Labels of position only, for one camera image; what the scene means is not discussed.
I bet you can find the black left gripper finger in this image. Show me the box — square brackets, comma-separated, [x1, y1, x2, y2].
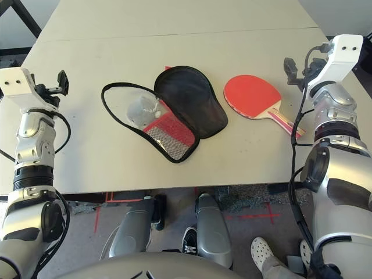
[56, 69, 70, 95]

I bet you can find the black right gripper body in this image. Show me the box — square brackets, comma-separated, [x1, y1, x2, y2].
[302, 57, 328, 85]

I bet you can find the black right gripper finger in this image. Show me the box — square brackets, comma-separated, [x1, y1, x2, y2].
[284, 57, 299, 85]

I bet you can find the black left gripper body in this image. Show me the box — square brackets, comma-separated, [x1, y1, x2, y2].
[34, 83, 62, 103]

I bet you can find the red ping-pong paddle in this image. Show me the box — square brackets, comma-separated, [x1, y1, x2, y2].
[223, 74, 306, 137]

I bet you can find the grey plush zipper charm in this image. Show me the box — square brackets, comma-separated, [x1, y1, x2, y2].
[125, 94, 164, 127]

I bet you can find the black and red paddle case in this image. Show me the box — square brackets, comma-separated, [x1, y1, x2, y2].
[101, 65, 229, 164]

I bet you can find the black foam floor tile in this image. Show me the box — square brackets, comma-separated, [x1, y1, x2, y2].
[0, 56, 24, 70]

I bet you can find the grey speckled floor mat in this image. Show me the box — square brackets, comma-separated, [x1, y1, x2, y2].
[66, 200, 102, 216]

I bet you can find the dark speckled floor mat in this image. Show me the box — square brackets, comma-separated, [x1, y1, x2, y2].
[214, 185, 291, 216]

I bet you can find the grey left robot leg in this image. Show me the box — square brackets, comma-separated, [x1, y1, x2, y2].
[109, 196, 167, 262]

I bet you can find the white perforated clog shoe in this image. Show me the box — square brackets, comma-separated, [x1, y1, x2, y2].
[250, 237, 276, 270]
[299, 239, 313, 270]

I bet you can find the grey foot pedal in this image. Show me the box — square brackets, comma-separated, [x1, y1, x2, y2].
[286, 255, 306, 274]

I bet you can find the black sneaker with white sole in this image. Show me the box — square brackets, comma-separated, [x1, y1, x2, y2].
[183, 226, 199, 256]

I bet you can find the grey trouser leg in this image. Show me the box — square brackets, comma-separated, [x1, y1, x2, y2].
[260, 254, 294, 279]

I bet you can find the grey robot torso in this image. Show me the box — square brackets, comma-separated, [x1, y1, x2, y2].
[58, 251, 242, 279]

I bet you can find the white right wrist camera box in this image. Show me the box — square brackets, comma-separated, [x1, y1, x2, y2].
[306, 34, 364, 91]

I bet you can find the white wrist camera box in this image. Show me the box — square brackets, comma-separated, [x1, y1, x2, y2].
[306, 34, 364, 91]
[0, 67, 60, 113]

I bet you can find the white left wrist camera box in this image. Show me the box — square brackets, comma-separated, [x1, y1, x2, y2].
[0, 67, 60, 113]

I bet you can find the black metal frame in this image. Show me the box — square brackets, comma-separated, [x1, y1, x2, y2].
[0, 0, 44, 38]

